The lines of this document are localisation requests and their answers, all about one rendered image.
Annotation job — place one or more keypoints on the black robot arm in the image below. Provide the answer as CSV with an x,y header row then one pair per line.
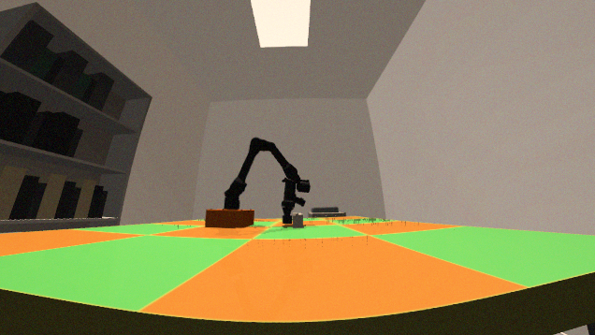
x,y
238,186

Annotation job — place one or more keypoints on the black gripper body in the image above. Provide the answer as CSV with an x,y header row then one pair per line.
x,y
288,199

